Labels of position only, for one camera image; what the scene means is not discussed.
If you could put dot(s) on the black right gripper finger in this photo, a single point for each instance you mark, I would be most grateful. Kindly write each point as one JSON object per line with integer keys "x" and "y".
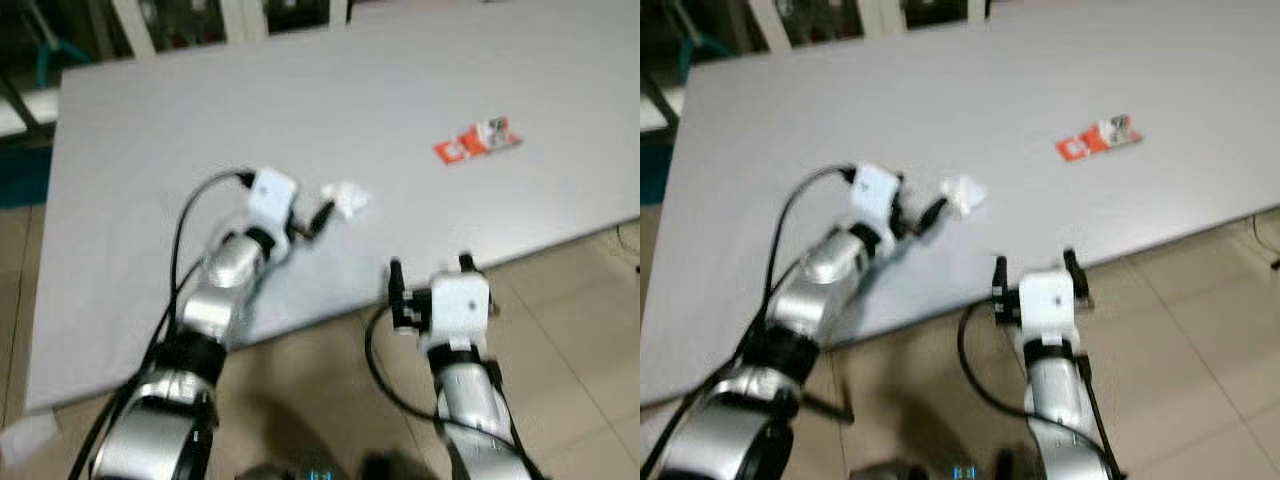
{"x": 397, "y": 278}
{"x": 1001, "y": 275}
{"x": 468, "y": 264}
{"x": 1075, "y": 272}

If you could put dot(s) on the white tissue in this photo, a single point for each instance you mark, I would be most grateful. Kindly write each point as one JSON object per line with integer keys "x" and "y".
{"x": 348, "y": 198}
{"x": 965, "y": 192}

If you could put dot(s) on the red snack packet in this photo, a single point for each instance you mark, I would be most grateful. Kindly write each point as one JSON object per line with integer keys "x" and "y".
{"x": 455, "y": 150}
{"x": 1075, "y": 148}

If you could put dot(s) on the robot right leg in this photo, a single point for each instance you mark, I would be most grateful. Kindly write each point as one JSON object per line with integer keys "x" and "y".
{"x": 1015, "y": 467}
{"x": 390, "y": 468}

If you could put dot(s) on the white glass door cabinet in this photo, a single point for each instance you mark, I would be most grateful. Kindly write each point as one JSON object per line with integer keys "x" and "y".
{"x": 230, "y": 20}
{"x": 870, "y": 18}

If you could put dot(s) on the black table leg bar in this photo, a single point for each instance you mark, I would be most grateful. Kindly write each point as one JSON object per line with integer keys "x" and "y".
{"x": 828, "y": 409}

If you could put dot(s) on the white paper sheet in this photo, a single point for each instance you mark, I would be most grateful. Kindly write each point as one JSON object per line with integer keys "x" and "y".
{"x": 25, "y": 440}

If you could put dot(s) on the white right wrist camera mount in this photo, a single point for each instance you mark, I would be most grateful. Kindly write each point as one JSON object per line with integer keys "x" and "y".
{"x": 1048, "y": 298}
{"x": 460, "y": 305}

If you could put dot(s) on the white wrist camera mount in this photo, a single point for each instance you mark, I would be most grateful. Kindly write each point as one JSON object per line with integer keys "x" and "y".
{"x": 272, "y": 190}
{"x": 460, "y": 305}
{"x": 1048, "y": 298}
{"x": 875, "y": 188}

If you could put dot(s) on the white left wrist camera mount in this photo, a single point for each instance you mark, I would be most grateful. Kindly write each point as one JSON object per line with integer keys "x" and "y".
{"x": 875, "y": 188}
{"x": 272, "y": 190}

